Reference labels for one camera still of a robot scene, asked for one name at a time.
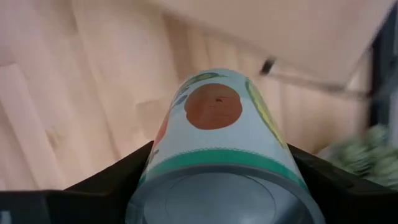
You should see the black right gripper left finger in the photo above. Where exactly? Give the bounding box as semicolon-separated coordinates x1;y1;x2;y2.
0;140;155;224

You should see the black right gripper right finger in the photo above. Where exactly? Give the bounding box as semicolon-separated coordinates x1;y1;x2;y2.
287;142;398;224

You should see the mixed vegetables can white label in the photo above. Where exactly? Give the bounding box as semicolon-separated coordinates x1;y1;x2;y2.
124;68;326;224

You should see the green artificial succulent plant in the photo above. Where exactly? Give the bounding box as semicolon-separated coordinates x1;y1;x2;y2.
317;124;398;190

